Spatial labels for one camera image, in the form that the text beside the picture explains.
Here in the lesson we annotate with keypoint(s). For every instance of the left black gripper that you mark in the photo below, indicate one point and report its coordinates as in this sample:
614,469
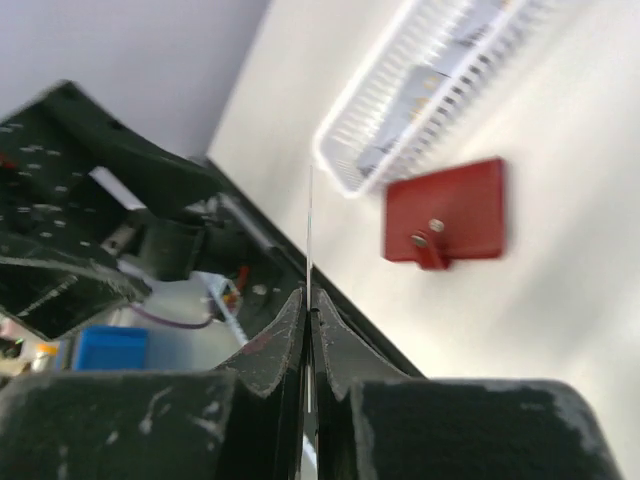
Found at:
90,210

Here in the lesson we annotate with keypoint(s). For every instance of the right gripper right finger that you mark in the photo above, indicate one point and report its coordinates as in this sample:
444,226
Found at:
376,422

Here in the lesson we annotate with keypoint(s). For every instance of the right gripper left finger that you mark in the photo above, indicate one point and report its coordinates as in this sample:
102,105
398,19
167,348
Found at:
239,420

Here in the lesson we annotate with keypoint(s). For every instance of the red leather card holder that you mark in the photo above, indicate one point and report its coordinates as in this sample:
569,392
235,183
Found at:
454,214

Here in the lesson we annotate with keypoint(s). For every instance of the silver magnetic stripe card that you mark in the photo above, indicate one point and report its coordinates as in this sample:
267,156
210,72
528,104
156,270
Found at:
309,282

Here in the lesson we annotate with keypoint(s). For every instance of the middle card in basket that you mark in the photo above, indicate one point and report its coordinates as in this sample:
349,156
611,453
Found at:
477,23

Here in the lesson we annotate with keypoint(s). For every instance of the blue plastic box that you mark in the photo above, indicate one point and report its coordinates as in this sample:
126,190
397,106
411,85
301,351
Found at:
109,348

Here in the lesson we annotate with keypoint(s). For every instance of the white plastic basket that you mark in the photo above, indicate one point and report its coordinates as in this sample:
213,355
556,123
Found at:
418,34

